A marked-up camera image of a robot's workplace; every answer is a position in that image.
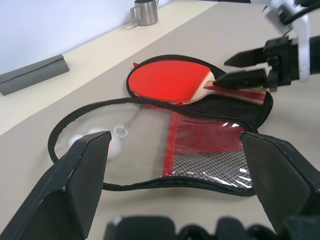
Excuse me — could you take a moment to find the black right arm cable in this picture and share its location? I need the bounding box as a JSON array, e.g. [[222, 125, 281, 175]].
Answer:
[[282, 4, 316, 26]]

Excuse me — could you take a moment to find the red table tennis paddle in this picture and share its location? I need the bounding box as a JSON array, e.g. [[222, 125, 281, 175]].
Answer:
[[127, 59, 268, 107]]

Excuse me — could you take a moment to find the stainless steel cup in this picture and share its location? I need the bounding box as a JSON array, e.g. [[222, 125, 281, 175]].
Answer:
[[129, 0, 161, 26]]

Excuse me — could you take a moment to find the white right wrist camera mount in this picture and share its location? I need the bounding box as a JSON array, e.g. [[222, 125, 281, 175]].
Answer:
[[261, 0, 313, 84]]

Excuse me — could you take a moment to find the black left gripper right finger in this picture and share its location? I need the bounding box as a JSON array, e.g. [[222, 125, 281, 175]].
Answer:
[[239, 131, 320, 237]]

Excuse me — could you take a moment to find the grey glasses case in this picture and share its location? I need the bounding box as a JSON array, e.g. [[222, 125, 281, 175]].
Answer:
[[0, 53, 70, 96]]

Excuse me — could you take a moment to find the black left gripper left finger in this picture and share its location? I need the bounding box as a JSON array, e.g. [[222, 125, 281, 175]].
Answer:
[[0, 130, 112, 240]]

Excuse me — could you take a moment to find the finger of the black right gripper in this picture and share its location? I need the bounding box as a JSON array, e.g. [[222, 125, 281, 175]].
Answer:
[[223, 46, 267, 68], [214, 69, 270, 90]]

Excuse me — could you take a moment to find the black red paddle case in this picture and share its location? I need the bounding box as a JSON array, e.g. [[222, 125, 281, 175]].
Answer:
[[47, 53, 275, 198]]

